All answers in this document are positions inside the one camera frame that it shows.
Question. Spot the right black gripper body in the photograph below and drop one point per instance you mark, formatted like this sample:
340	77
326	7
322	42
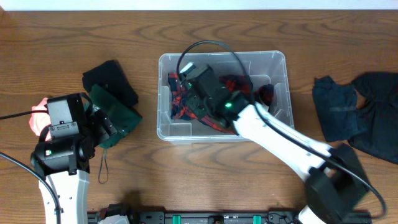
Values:
200	103

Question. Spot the red navy plaid shirt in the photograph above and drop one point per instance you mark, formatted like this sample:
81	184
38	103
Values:
179	110

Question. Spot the black garment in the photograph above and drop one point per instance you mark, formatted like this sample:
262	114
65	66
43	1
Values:
378	116
110	76

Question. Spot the clear plastic storage bin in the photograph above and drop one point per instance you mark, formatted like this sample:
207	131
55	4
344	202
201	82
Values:
263	67

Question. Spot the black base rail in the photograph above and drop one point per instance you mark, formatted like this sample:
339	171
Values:
123	213

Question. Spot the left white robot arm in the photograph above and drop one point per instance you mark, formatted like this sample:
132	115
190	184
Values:
68	136

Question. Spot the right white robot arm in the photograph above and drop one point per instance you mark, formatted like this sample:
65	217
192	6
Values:
334	179

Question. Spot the dark green taped garment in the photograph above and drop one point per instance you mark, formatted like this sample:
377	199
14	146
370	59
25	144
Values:
125	120

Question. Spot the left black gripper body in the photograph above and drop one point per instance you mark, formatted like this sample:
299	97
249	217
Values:
104	125

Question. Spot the pink satin garment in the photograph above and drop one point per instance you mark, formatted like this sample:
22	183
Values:
38	121

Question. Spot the dark navy garment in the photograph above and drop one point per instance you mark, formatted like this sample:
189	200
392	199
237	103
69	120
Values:
336	109

